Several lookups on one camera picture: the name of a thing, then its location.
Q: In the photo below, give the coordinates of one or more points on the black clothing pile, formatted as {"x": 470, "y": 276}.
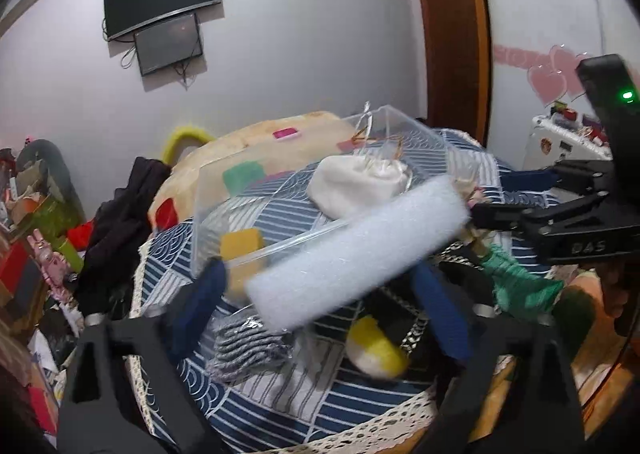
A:
{"x": 120, "y": 226}

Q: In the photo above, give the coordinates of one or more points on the beige blanket with coloured squares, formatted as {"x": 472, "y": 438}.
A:
{"x": 283, "y": 144}

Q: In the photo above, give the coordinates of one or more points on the grey striped sock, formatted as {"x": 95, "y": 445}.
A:
{"x": 242, "y": 344}

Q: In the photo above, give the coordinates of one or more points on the dark green cushion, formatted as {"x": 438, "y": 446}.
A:
{"x": 59, "y": 182}

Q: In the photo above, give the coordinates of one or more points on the green bottle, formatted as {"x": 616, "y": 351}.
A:
{"x": 67, "y": 250}

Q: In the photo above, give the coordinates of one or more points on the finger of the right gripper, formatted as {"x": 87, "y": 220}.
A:
{"x": 500, "y": 219}
{"x": 528, "y": 180}

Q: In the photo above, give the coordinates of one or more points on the yellow white sponge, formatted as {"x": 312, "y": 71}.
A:
{"x": 368, "y": 348}

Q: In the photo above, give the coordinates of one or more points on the yellow foam arch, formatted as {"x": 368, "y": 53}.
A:
{"x": 179, "y": 138}

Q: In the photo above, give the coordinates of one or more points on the black chain pattern pouch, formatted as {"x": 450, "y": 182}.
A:
{"x": 425, "y": 313}

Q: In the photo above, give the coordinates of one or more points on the white appliance with stickers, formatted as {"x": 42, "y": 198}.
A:
{"x": 549, "y": 143}

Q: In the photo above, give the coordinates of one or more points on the person right hand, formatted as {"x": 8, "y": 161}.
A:
{"x": 619, "y": 294}

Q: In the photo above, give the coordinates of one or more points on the white wardrobe with pink hearts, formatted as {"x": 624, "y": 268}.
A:
{"x": 535, "y": 46}

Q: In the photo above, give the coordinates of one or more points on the brown wooden door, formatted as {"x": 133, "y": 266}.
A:
{"x": 458, "y": 65}

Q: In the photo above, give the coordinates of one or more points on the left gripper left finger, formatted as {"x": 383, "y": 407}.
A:
{"x": 99, "y": 411}

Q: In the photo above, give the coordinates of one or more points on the green knitted sock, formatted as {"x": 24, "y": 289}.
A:
{"x": 518, "y": 292}

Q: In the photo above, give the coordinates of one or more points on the green cardboard box with clutter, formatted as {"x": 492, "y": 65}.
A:
{"x": 52, "y": 218}

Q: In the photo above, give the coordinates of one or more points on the small black wall monitor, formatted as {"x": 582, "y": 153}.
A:
{"x": 176, "y": 40}

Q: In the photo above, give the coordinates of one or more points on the white cloth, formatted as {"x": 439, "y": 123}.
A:
{"x": 346, "y": 185}

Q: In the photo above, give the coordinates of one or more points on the clear plastic storage box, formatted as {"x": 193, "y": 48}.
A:
{"x": 377, "y": 134}

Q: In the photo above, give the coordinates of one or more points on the blue white patterned tablecloth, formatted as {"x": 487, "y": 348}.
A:
{"x": 316, "y": 399}

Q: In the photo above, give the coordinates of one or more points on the yellow green sponge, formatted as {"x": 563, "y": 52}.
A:
{"x": 237, "y": 245}

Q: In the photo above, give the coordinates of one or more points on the red box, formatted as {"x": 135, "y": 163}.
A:
{"x": 20, "y": 277}

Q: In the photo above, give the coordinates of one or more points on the white foam block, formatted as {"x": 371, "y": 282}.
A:
{"x": 357, "y": 258}

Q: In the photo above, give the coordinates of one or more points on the pink rabbit toy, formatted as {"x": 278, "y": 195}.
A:
{"x": 53, "y": 265}

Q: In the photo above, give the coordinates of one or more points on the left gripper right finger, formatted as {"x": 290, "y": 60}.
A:
{"x": 541, "y": 412}

